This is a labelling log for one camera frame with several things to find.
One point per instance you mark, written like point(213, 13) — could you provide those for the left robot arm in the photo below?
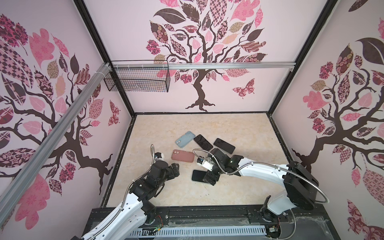
point(136, 209)

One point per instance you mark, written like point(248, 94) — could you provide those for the white slotted cable duct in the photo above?
point(188, 232)

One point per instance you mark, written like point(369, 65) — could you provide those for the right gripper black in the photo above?
point(209, 174)

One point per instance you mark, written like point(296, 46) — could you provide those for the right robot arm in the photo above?
point(300, 187)

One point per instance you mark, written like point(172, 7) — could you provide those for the aluminium rail left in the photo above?
point(22, 181)

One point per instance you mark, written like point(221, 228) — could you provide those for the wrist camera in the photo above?
point(206, 163)
point(159, 156)

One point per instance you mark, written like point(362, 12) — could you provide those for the aluminium rail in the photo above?
point(203, 66)
point(22, 181)

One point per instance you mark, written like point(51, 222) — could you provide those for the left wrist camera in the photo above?
point(159, 156)

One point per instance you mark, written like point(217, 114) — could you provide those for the black base frame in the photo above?
point(291, 225)

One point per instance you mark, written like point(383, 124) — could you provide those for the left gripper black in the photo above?
point(175, 171)

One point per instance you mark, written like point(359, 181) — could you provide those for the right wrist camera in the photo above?
point(206, 163)

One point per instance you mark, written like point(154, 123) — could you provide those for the black phone purple edge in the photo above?
point(203, 143)

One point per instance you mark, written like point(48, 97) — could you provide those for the pink phone case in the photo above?
point(183, 156)

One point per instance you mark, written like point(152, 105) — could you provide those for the aluminium rail back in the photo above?
point(203, 66)

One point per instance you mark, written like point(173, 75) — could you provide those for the black wire basket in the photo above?
point(139, 76)

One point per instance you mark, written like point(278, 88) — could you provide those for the light blue case far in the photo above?
point(185, 139)

